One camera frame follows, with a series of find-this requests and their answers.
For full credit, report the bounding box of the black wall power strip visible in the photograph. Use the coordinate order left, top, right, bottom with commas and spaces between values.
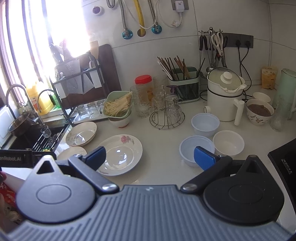
222, 32, 254, 48

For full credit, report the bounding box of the black induction cooktop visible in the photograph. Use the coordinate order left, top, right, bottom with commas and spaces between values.
268, 139, 296, 190

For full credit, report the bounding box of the dark wooden cutting board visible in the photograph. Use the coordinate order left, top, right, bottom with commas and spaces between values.
61, 44, 121, 109

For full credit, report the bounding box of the white electric cooking pot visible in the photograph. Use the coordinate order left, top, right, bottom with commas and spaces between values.
204, 67, 246, 126

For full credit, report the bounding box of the person left hand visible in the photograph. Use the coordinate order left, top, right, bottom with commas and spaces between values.
0, 171, 7, 184

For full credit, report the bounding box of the yellow snack packet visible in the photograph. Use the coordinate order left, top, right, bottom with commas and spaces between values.
261, 66, 278, 90

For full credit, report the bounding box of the black dish rack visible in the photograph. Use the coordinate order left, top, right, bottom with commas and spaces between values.
50, 51, 110, 126

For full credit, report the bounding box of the steel pot in sink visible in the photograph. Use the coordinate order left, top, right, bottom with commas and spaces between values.
8, 113, 35, 137

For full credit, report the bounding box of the leaf pattern plate orange rim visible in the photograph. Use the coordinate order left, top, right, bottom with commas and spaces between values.
66, 121, 97, 147

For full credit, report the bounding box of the rose pattern white plate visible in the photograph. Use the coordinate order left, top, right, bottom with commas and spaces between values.
97, 134, 143, 176

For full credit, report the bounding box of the small white bowl back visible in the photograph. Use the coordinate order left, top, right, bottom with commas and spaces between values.
252, 92, 271, 103

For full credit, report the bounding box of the green chopstick holder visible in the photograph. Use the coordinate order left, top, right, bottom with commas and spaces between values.
157, 56, 200, 102

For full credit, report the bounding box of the small white plate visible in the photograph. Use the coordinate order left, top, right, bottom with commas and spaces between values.
57, 147, 87, 160

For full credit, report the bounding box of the yellow gas pipe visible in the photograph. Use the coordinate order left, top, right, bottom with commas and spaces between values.
133, 0, 146, 37

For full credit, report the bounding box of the mint green electric kettle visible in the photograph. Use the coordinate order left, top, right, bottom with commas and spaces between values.
272, 68, 295, 120

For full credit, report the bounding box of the translucent plastic bowl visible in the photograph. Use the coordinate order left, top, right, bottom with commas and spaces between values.
179, 136, 215, 168
191, 113, 220, 138

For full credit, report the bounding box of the white bowl red base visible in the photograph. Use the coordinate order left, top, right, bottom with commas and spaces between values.
108, 110, 132, 128

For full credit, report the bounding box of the wire glass drying rack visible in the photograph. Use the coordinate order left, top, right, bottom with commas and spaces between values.
149, 85, 185, 130

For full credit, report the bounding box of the yellow detergent bottle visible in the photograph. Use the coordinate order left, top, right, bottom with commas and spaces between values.
26, 81, 54, 115

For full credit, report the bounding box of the white wall plug adapter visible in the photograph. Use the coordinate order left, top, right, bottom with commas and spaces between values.
175, 0, 185, 16

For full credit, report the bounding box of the green colander with noodles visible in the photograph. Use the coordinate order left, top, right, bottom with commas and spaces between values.
103, 91, 132, 118

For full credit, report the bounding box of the textured clear glass tumbler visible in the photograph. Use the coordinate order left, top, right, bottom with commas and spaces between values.
270, 106, 289, 132

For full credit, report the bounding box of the floral bowl with brown food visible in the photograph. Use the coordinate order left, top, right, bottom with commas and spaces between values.
246, 98, 274, 126

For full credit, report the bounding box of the red lid plastic jar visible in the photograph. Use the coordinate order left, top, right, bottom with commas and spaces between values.
134, 75, 154, 107

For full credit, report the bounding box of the chrome sink faucet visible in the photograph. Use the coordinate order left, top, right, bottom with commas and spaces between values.
5, 83, 45, 126

